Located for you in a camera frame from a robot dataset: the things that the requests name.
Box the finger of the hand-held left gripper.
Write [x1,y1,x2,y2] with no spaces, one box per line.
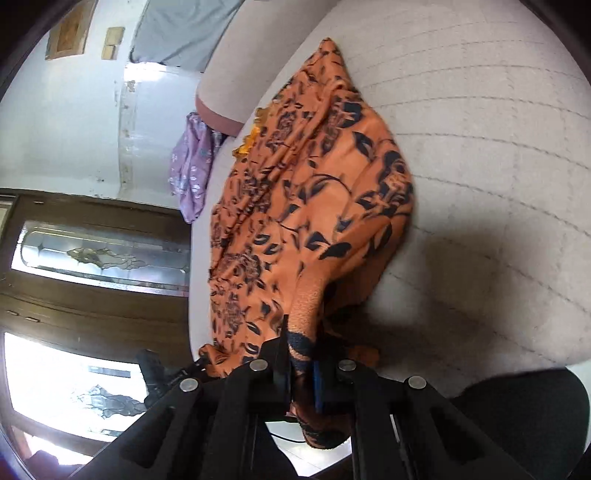
[136,349,206,409]

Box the beige wall switch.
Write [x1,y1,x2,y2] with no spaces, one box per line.
[102,27,125,60]

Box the purple floral cloth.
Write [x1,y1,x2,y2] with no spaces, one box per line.
[168,111,227,224]

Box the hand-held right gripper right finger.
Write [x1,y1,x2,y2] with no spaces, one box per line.
[311,357,527,480]

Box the grey pillow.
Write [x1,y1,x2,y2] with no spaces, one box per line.
[129,0,245,70]

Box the beige brown bolster cushion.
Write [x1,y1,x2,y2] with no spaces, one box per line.
[195,0,338,137]

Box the framed wall picture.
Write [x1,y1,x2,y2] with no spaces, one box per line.
[45,0,99,61]

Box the orange black floral cloth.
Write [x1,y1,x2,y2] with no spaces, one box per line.
[198,37,416,450]

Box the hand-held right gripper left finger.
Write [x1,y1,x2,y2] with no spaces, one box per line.
[69,316,296,480]

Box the wooden door with glass panels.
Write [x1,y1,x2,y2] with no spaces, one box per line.
[0,187,192,462]

